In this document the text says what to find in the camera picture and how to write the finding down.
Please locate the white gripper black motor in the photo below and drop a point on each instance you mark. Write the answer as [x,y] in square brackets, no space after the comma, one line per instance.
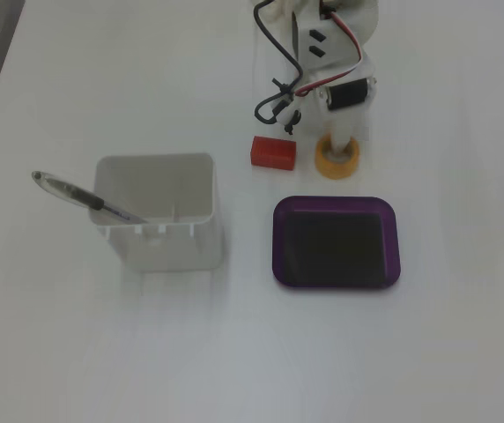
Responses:
[348,94]

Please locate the red rectangular block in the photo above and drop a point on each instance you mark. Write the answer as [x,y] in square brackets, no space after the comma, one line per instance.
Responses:
[274,152]

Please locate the clear black ballpoint pen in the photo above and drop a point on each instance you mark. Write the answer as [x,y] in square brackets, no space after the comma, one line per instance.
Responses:
[71,192]

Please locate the purple metal tray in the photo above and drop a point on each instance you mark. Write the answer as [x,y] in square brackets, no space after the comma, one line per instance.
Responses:
[335,247]

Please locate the yellow tape roll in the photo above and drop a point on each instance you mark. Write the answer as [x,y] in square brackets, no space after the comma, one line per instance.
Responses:
[338,172]

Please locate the white plastic pen holder box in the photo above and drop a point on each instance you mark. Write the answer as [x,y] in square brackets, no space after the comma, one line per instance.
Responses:
[168,251]

